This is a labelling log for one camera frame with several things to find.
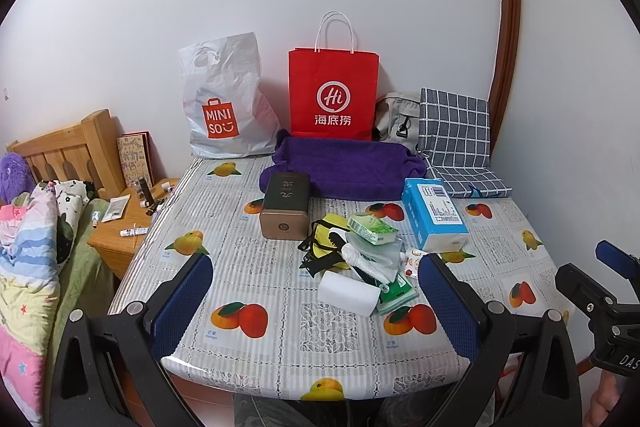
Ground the purple plush toy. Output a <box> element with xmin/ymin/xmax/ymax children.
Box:
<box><xmin>0</xmin><ymin>153</ymin><xmax>35</xmax><ymax>204</ymax></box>

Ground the white Miniso plastic bag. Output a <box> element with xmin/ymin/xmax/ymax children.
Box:
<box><xmin>179</xmin><ymin>32</ymin><xmax>280</xmax><ymax>158</ymax></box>

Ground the white tube on nightstand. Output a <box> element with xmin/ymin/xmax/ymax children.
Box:
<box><xmin>119</xmin><ymin>227</ymin><xmax>149</xmax><ymax>237</ymax></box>

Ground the wooden headboard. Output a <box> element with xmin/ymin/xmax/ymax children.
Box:
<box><xmin>8</xmin><ymin>109</ymin><xmax>126</xmax><ymax>199</ymax></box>

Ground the white glove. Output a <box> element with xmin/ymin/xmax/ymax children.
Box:
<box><xmin>336</xmin><ymin>232</ymin><xmax>404</xmax><ymax>285</ymax></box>

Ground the small dark bottle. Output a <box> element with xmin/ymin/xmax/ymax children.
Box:
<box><xmin>134</xmin><ymin>176</ymin><xmax>154</xmax><ymax>207</ymax></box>

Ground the red paper shopping bag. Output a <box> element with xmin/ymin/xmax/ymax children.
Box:
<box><xmin>288</xmin><ymin>31</ymin><xmax>378</xmax><ymax>141</ymax></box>

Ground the wooden nightstand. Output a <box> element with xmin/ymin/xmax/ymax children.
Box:
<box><xmin>88</xmin><ymin>187</ymin><xmax>152</xmax><ymax>280</ymax></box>

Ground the green tissue packet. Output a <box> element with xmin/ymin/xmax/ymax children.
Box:
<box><xmin>347</xmin><ymin>212</ymin><xmax>397</xmax><ymax>246</ymax></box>

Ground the fruit pattern tablecloth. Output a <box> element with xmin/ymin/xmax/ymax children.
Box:
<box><xmin>106</xmin><ymin>154</ymin><xmax>576</xmax><ymax>402</ymax></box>

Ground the colourful striped blanket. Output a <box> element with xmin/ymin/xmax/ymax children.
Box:
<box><xmin>1</xmin><ymin>180</ymin><xmax>93</xmax><ymax>426</ymax></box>

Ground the yellow black small pouch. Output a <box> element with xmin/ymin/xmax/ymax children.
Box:
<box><xmin>297</xmin><ymin>213</ymin><xmax>349</xmax><ymax>277</ymax></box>

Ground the green wet wipes pack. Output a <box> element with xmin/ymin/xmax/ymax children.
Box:
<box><xmin>378</xmin><ymin>273</ymin><xmax>416</xmax><ymax>303</ymax></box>

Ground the grey checked cushion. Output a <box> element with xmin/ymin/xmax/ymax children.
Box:
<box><xmin>416</xmin><ymin>88</ymin><xmax>511</xmax><ymax>198</ymax></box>

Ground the person right hand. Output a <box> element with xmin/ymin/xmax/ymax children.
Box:
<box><xmin>582</xmin><ymin>369</ymin><xmax>627</xmax><ymax>427</ymax></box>

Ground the green bed sheet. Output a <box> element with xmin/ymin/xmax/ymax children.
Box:
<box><xmin>44</xmin><ymin>197</ymin><xmax>116</xmax><ymax>388</ymax></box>

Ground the white sachet on nightstand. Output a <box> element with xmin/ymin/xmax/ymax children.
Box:
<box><xmin>102</xmin><ymin>194</ymin><xmax>130</xmax><ymax>223</ymax></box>

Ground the blue tissue pack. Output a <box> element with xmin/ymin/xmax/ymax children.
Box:
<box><xmin>401</xmin><ymin>178</ymin><xmax>469</xmax><ymax>254</ymax></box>

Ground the brown wooden door frame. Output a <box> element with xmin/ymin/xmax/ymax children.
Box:
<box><xmin>488</xmin><ymin>0</ymin><xmax>522</xmax><ymax>150</ymax></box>

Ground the patterned brown book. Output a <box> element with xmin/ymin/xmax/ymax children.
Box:
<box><xmin>116</xmin><ymin>131</ymin><xmax>154</xmax><ymax>186</ymax></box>

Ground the beige backpack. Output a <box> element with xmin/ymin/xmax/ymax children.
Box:
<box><xmin>372</xmin><ymin>92</ymin><xmax>420</xmax><ymax>153</ymax></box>

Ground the purple towel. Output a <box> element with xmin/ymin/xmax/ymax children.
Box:
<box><xmin>259</xmin><ymin>130</ymin><xmax>426</xmax><ymax>202</ymax></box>

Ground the dark green gift box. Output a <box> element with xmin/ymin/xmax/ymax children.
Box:
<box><xmin>259</xmin><ymin>172</ymin><xmax>310</xmax><ymax>241</ymax></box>

